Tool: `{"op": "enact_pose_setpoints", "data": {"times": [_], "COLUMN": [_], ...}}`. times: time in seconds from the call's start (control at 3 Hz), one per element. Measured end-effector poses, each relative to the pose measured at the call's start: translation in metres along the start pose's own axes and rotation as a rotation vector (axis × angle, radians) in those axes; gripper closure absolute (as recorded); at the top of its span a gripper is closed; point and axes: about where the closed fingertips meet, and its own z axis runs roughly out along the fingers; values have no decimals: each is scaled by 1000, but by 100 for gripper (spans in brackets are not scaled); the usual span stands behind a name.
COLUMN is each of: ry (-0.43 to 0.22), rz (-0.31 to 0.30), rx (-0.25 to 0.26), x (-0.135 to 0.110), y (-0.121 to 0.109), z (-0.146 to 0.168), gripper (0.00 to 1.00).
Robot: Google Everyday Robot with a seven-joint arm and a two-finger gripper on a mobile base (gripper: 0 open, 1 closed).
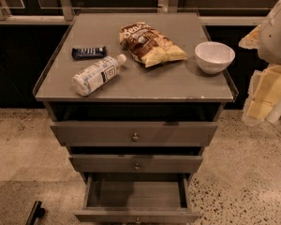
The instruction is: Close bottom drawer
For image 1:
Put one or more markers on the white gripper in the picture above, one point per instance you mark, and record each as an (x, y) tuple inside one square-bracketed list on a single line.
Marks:
[(276, 37)]

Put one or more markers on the grey bottom drawer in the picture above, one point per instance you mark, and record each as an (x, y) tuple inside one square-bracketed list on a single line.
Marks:
[(137, 198)]

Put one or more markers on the grey drawer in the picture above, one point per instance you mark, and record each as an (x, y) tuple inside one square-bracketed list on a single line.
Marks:
[(137, 198), (135, 163), (133, 134)]

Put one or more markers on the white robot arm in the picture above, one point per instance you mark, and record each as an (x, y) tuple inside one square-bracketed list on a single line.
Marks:
[(266, 38)]

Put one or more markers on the grey drawer cabinet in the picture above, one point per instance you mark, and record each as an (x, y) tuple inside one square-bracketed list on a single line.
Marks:
[(172, 92)]

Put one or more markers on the grey middle drawer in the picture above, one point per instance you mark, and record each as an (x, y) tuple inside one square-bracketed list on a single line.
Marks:
[(135, 163)]

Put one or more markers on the grey top drawer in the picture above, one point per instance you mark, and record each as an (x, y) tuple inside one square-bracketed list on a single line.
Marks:
[(133, 134)]

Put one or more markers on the white pillar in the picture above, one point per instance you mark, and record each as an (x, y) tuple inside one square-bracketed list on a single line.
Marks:
[(275, 113)]

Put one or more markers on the white bowl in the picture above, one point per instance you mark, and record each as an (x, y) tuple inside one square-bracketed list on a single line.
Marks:
[(213, 57)]

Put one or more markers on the brown yellow chip bag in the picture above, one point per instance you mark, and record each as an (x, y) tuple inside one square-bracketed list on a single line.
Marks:
[(148, 46)]

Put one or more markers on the white plastic bottle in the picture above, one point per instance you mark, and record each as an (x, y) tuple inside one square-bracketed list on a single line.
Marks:
[(94, 76)]

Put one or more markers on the dark blue snack bar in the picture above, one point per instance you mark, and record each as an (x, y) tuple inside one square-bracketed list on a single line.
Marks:
[(88, 53)]

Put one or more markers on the metal railing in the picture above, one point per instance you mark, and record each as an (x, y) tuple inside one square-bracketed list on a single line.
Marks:
[(211, 12)]

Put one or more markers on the black object on floor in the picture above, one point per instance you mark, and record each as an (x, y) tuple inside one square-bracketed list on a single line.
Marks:
[(37, 211)]

